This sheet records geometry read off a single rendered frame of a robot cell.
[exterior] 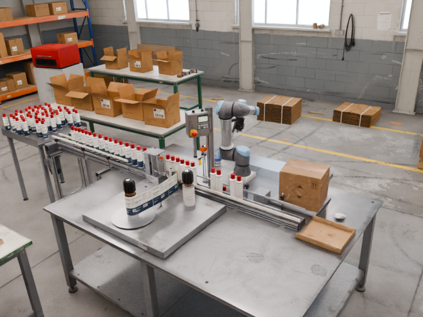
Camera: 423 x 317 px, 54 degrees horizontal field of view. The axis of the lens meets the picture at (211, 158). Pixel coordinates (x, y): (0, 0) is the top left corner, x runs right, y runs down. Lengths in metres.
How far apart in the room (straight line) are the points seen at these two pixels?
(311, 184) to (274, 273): 0.75
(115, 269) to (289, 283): 1.66
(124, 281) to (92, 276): 0.29
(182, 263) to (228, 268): 0.28
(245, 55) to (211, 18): 1.13
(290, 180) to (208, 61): 6.86
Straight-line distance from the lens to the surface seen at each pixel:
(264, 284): 2.44
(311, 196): 3.00
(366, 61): 8.10
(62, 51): 8.28
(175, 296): 3.29
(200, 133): 3.15
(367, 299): 3.70
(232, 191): 3.06
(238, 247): 2.70
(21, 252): 3.19
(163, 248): 2.65
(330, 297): 3.32
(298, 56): 8.51
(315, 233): 2.86
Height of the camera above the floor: 2.46
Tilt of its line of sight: 25 degrees down
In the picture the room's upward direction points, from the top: 2 degrees counter-clockwise
